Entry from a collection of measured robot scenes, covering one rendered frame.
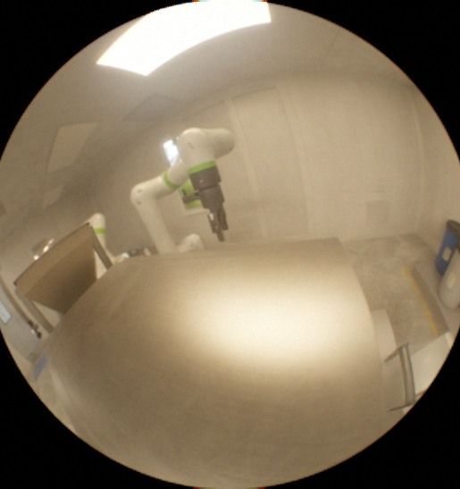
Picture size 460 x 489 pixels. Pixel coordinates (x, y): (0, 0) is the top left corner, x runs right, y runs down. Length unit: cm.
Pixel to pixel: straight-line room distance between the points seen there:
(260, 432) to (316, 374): 7
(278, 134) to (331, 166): 88
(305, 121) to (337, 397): 247
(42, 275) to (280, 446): 62
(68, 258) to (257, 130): 240
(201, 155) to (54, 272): 58
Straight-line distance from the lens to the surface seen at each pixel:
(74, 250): 62
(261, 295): 21
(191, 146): 47
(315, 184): 246
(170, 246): 85
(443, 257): 262
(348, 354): 17
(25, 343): 574
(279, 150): 240
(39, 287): 61
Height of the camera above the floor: 149
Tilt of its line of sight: 27 degrees down
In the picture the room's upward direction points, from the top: 18 degrees counter-clockwise
